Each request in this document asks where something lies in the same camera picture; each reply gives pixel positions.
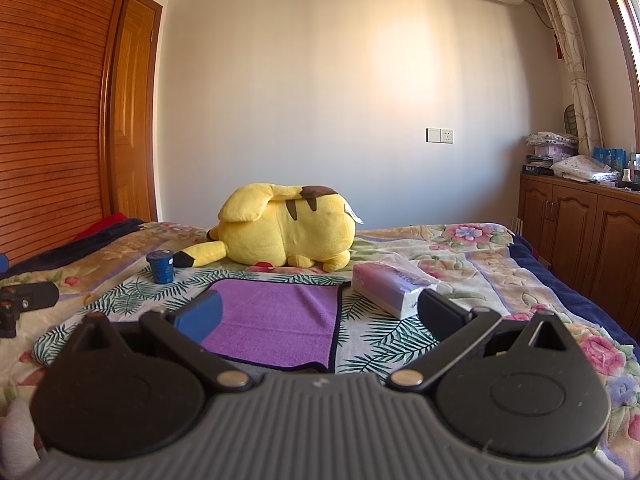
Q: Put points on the stack of folded linens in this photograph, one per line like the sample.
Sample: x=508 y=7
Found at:
x=544 y=149

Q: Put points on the leaf pattern cloth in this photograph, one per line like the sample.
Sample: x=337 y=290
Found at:
x=369 y=339

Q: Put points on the blue cylindrical cup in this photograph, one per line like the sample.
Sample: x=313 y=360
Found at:
x=162 y=266

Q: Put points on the pink tissue pack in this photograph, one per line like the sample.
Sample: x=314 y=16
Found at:
x=393 y=283

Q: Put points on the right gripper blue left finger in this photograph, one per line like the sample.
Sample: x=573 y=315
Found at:
x=181 y=334

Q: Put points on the red cloth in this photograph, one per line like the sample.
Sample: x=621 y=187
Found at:
x=101 y=225

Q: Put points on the blue boxes on cabinet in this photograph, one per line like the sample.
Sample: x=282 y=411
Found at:
x=615 y=158

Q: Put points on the floral bed quilt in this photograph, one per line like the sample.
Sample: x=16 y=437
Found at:
x=477 y=265

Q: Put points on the dark blue blanket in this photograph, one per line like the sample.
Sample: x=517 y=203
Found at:
x=74 y=251

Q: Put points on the folded white cloth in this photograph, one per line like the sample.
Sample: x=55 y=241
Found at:
x=582 y=168

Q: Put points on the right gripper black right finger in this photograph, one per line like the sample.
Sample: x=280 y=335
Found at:
x=458 y=332

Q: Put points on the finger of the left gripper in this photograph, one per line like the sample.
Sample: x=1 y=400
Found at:
x=20 y=298

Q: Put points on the wooden door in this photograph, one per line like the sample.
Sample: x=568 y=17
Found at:
x=131 y=135

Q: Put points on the yellow Pikachu plush toy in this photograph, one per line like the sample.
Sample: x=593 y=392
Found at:
x=283 y=225

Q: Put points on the purple and grey towel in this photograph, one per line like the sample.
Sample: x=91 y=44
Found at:
x=277 y=325

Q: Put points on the wooden slatted wardrobe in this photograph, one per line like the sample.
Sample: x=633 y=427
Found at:
x=57 y=59

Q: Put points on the bottles on cabinet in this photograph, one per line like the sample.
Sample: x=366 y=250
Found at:
x=630 y=176

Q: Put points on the white wall socket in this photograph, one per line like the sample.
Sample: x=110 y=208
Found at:
x=440 y=135

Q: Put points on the patterned beige curtain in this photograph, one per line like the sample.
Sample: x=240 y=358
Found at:
x=565 y=24

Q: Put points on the wooden low cabinet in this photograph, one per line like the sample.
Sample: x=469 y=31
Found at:
x=589 y=234

